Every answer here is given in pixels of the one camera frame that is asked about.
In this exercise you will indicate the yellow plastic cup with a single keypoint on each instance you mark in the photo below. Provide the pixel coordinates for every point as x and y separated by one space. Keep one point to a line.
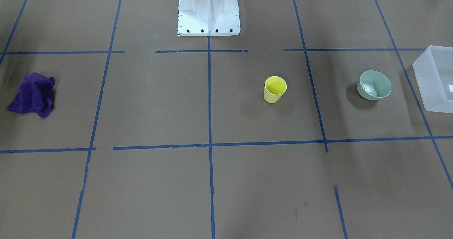
275 87

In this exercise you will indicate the green plastic bowl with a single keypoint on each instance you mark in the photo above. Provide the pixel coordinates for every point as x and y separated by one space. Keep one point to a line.
373 85

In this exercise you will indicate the purple cloth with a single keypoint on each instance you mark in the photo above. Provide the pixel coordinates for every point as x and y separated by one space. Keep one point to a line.
35 94

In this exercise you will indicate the translucent plastic storage box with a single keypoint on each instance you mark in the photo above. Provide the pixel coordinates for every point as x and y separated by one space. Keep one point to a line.
434 74

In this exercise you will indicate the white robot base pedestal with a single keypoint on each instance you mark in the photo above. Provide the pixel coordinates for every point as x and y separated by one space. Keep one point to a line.
208 18

